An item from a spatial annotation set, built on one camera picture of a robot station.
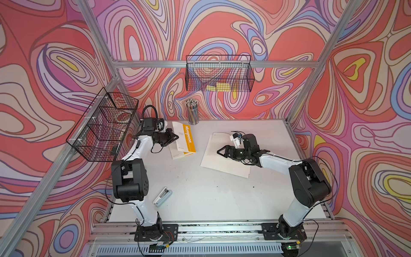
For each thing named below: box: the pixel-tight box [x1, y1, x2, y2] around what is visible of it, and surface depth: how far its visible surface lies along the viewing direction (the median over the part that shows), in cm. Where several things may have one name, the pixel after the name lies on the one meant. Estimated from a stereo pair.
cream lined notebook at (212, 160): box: [200, 132, 251, 179], surface depth 97 cm
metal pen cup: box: [185, 98, 200, 126], surface depth 110 cm
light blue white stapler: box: [152, 186, 173, 208], surface depth 84 cm
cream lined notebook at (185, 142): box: [171, 121, 196, 153], surface depth 97 cm
